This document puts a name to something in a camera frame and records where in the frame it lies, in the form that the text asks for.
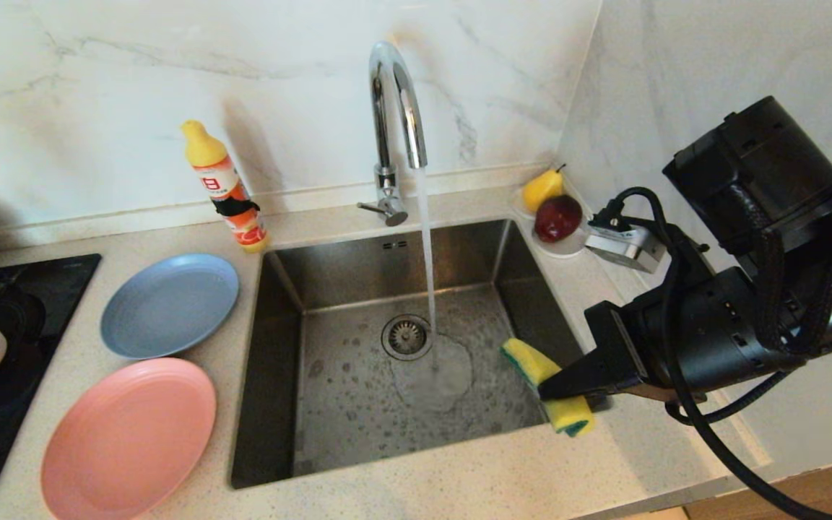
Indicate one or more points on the dark red apple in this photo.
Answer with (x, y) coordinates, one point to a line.
(556, 217)

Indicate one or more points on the round metal drain strainer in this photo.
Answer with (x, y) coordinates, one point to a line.
(406, 337)

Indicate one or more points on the yellow fish-shaped sponge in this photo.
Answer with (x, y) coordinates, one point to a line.
(528, 361)

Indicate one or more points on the black induction cooktop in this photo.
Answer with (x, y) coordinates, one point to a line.
(48, 289)

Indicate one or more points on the black braided right arm sleeve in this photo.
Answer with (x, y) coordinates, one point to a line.
(770, 289)

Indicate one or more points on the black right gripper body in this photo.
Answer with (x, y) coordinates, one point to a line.
(712, 332)

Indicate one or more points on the yellow pear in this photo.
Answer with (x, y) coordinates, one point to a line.
(539, 190)

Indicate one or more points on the stainless steel sink basin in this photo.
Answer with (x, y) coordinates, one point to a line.
(358, 426)

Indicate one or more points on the yellow-capped orange dish soap bottle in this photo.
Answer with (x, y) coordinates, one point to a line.
(203, 148)

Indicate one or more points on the blue-grey plate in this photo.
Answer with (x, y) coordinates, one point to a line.
(170, 303)

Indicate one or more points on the light wooden cabinet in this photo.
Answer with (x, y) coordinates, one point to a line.
(806, 502)

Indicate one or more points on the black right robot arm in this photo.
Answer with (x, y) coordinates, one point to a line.
(755, 159)

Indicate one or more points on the small white dish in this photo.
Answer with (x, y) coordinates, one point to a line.
(557, 249)

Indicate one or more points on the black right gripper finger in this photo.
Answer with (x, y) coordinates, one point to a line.
(589, 375)

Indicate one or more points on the chrome gooseneck faucet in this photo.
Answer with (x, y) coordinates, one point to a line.
(385, 179)

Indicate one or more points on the pink plate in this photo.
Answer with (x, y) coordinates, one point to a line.
(127, 440)

